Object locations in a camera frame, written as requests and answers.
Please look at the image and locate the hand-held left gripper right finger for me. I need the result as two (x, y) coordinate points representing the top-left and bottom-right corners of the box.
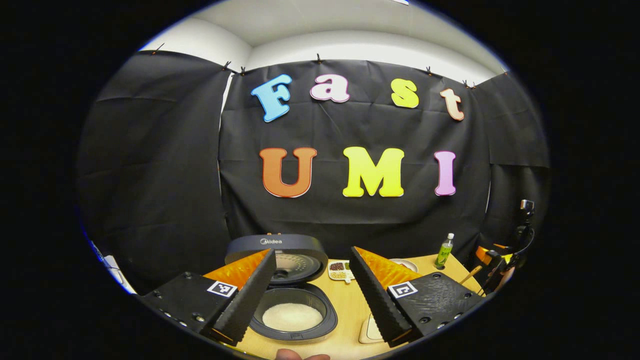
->
(348, 245), (487, 348)

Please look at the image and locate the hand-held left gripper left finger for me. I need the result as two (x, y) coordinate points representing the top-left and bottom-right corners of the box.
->
(140, 248), (277, 346)

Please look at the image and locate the wooden spoon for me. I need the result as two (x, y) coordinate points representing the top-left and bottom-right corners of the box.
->
(460, 265), (484, 286)

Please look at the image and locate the white rice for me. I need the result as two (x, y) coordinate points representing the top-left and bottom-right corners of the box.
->
(262, 303), (324, 332)

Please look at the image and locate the dark grey rice cooker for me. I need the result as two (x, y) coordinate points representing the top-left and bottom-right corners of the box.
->
(224, 233), (339, 345)

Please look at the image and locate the clear plastic box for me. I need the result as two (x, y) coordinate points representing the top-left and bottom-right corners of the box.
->
(359, 312), (386, 345)

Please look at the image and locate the white round plate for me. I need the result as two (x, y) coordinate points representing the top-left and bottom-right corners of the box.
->
(390, 258), (420, 274)

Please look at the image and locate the green drink bottle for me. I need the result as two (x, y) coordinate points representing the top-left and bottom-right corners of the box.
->
(434, 233), (455, 270)

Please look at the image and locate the white divided bean dish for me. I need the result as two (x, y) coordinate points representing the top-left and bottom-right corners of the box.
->
(328, 260), (356, 284)

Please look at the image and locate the white plastic equipment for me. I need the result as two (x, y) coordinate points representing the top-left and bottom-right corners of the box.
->
(90, 242), (137, 295)

